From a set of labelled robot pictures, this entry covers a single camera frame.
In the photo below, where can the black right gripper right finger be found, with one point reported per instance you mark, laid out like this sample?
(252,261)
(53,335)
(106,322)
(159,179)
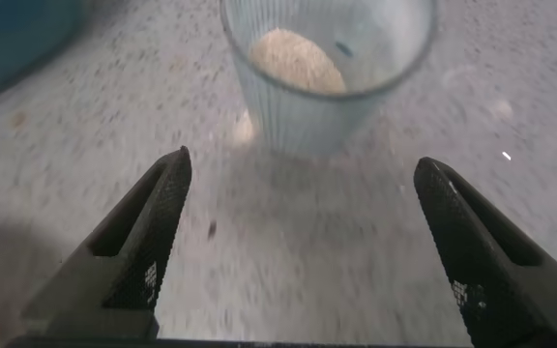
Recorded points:
(496,270)

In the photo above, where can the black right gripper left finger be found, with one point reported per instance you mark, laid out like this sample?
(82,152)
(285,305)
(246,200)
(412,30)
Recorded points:
(128,261)

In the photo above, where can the clear ribbed plastic cup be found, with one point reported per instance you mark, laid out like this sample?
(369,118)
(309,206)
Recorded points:
(307,121)

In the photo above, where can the fine pale powder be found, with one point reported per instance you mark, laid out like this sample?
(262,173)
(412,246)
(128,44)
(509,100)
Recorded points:
(298,60)

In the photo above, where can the teal plastic basin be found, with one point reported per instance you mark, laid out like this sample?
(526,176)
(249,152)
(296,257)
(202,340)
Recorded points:
(12,38)

